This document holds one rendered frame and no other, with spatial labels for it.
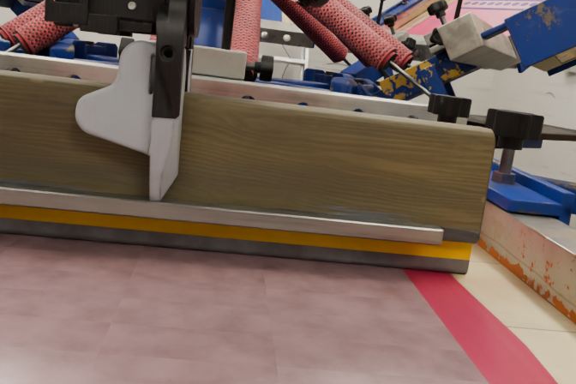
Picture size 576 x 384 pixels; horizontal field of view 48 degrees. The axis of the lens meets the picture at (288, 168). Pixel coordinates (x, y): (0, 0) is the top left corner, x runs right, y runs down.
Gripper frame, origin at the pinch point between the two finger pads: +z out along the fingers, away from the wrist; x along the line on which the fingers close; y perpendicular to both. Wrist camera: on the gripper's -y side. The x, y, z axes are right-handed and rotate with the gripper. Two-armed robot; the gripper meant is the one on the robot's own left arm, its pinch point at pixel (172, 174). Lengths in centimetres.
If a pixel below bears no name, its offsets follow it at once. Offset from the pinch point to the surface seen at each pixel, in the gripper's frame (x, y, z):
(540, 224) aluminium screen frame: -1.3, -25.4, 1.8
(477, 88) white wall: -429, -186, 0
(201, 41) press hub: -92, 3, -10
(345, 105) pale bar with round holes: -37.1, -17.4, -3.0
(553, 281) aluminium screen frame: 4.0, -24.0, 4.1
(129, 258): 3.0, 1.9, 4.7
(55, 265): 5.2, 5.7, 4.6
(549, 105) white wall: -337, -197, 4
